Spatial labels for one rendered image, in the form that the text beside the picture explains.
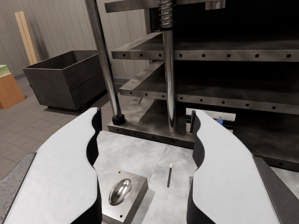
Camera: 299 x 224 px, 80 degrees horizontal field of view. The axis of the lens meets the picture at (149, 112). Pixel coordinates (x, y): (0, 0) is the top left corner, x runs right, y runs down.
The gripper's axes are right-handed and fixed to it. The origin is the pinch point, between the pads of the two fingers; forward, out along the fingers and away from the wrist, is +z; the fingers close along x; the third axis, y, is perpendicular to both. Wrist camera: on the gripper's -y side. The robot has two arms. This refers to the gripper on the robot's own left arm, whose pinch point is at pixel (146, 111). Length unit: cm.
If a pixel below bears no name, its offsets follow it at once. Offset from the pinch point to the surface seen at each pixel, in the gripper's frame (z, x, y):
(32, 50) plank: 437, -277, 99
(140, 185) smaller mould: 38, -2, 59
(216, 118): 75, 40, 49
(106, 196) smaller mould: 34, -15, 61
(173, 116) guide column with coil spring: 82, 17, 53
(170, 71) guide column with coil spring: 82, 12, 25
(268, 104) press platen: 67, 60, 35
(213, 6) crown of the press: 103, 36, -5
